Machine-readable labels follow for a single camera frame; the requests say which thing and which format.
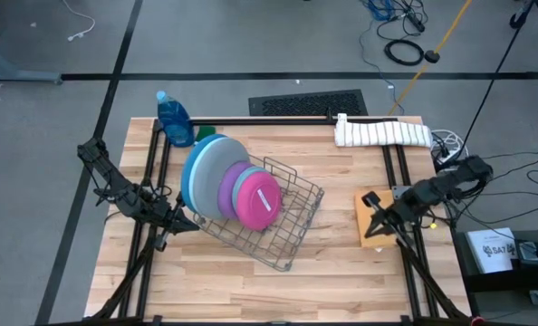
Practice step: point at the black slanted pole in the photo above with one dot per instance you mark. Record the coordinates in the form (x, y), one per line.
(495, 77)

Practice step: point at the small light blue plate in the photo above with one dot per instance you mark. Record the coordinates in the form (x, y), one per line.
(244, 175)

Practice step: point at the white SA7 booklet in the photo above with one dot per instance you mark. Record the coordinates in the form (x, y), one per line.
(493, 250)

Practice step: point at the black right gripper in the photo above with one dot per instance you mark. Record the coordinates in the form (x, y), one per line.
(393, 208)

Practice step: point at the blue dish soap bottle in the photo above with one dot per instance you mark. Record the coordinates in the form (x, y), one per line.
(175, 120)

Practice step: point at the black aluminium table frame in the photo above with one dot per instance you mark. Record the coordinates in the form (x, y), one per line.
(269, 121)

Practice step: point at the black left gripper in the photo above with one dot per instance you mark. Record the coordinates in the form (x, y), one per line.
(171, 217)

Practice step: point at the white striped rolled towel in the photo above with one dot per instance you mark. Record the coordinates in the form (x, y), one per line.
(382, 135)

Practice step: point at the grey table leg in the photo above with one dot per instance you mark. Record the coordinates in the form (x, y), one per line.
(20, 76)

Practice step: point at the large pale green plate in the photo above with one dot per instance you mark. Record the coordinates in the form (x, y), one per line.
(191, 181)

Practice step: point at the black caster wheel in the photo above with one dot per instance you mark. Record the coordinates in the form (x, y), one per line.
(518, 19)

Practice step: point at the large dark blue plate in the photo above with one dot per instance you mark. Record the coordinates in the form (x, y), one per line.
(185, 181)

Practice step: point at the green and yellow sponge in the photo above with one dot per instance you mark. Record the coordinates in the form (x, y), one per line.
(205, 132)

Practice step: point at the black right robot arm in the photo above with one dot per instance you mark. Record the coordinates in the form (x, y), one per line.
(450, 185)

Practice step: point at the black side box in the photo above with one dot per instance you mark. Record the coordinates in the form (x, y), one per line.
(500, 283)

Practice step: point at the large pale grey plate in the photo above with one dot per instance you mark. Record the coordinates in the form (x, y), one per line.
(214, 172)

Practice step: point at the black floor vent grate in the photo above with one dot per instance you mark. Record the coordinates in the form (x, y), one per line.
(307, 103)

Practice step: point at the purple plate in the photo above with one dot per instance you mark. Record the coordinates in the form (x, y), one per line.
(227, 190)

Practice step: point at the white power strip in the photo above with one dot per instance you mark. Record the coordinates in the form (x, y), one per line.
(450, 145)

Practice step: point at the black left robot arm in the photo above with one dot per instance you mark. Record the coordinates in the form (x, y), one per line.
(124, 194)

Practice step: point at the pink plate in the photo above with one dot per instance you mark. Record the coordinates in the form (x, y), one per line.
(260, 201)

